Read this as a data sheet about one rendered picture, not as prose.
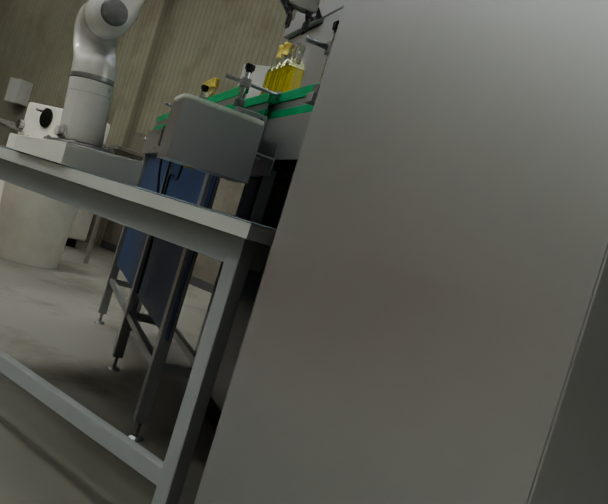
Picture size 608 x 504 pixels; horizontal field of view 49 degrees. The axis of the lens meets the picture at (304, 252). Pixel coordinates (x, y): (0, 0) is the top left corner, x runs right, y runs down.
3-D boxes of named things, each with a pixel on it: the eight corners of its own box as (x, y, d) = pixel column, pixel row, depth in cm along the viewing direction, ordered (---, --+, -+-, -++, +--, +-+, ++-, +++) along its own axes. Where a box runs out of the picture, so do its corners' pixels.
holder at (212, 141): (266, 189, 179) (283, 133, 178) (166, 157, 168) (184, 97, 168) (248, 186, 195) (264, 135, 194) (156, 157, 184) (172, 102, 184)
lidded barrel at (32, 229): (31, 253, 530) (56, 167, 528) (80, 274, 502) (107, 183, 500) (-36, 243, 479) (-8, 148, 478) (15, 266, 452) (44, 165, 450)
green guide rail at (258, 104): (266, 118, 200) (274, 92, 200) (263, 117, 199) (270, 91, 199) (168, 136, 362) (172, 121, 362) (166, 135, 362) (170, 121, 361)
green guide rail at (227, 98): (243, 109, 197) (251, 83, 197) (239, 108, 197) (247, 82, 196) (154, 131, 359) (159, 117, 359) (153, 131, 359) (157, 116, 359)
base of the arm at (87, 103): (68, 143, 175) (82, 72, 174) (29, 137, 186) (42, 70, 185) (127, 158, 190) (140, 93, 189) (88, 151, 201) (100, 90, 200)
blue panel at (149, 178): (260, 224, 209) (276, 169, 208) (206, 207, 202) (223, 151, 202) (172, 196, 356) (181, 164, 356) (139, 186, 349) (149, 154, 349)
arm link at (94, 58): (74, 73, 179) (92, -16, 178) (61, 79, 195) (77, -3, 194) (119, 86, 185) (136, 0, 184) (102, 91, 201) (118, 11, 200)
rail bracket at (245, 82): (274, 118, 196) (286, 77, 196) (220, 98, 190) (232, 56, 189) (271, 119, 199) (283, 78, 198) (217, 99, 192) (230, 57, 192)
